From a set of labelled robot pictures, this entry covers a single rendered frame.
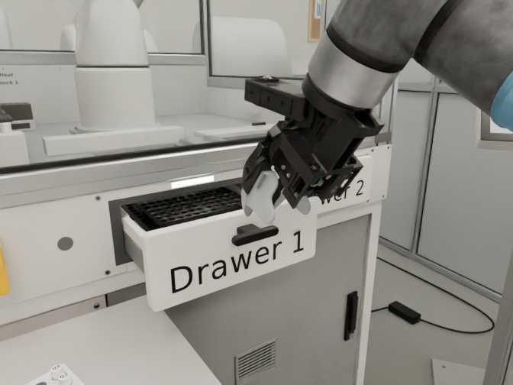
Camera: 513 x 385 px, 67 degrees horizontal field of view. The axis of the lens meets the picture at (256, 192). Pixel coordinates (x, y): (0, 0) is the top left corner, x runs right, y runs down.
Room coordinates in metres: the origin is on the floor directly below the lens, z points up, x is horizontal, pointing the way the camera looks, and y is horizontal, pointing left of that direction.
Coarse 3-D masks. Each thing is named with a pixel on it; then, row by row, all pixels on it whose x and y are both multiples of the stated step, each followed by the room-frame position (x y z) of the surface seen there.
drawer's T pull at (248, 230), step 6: (240, 228) 0.51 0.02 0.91; (246, 228) 0.51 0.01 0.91; (252, 228) 0.51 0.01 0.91; (258, 228) 0.51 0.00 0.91; (264, 228) 0.51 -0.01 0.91; (270, 228) 0.51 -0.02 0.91; (276, 228) 0.51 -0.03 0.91; (240, 234) 0.49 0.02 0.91; (246, 234) 0.49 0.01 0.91; (252, 234) 0.49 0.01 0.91; (258, 234) 0.50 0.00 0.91; (264, 234) 0.50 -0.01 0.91; (270, 234) 0.51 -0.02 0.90; (276, 234) 0.51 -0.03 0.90; (234, 240) 0.48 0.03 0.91; (240, 240) 0.48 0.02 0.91; (246, 240) 0.48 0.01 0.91; (252, 240) 0.49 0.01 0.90; (258, 240) 0.50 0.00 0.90
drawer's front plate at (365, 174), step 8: (360, 160) 0.88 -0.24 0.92; (368, 160) 0.90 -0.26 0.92; (368, 168) 0.90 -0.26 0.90; (360, 176) 0.88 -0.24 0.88; (368, 176) 0.90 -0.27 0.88; (352, 184) 0.87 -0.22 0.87; (360, 184) 0.88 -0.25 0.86; (368, 184) 0.90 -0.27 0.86; (344, 192) 0.85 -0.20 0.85; (352, 192) 0.87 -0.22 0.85; (360, 192) 0.89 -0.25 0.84; (368, 192) 0.90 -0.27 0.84; (320, 200) 0.81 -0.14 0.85; (344, 200) 0.86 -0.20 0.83; (352, 200) 0.87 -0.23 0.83; (360, 200) 0.89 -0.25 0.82; (320, 208) 0.81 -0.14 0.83; (328, 208) 0.83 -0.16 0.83; (336, 208) 0.84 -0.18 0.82
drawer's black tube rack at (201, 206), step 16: (192, 192) 0.71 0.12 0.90; (208, 192) 0.71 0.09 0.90; (224, 192) 0.71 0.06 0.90; (128, 208) 0.71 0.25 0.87; (144, 208) 0.63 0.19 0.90; (160, 208) 0.63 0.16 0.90; (176, 208) 0.63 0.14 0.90; (192, 208) 0.62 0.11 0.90; (208, 208) 0.62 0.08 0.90; (144, 224) 0.62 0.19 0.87; (176, 224) 0.62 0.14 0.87
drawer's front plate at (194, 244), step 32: (192, 224) 0.49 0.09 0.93; (224, 224) 0.51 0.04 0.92; (256, 224) 0.54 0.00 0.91; (288, 224) 0.57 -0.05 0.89; (160, 256) 0.45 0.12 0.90; (192, 256) 0.48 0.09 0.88; (224, 256) 0.51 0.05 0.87; (288, 256) 0.57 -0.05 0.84; (160, 288) 0.45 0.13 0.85; (192, 288) 0.48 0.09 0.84
